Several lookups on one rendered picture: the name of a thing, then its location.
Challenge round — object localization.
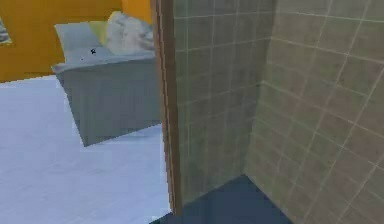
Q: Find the grey bed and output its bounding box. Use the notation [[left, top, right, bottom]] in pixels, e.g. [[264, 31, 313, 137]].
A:
[[51, 21, 162, 148]]

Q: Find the white crumpled pillow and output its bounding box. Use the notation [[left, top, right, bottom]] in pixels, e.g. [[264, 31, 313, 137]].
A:
[[104, 11, 156, 56]]

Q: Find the brown wooden door frame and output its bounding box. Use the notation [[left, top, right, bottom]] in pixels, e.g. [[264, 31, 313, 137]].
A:
[[150, 0, 184, 216]]

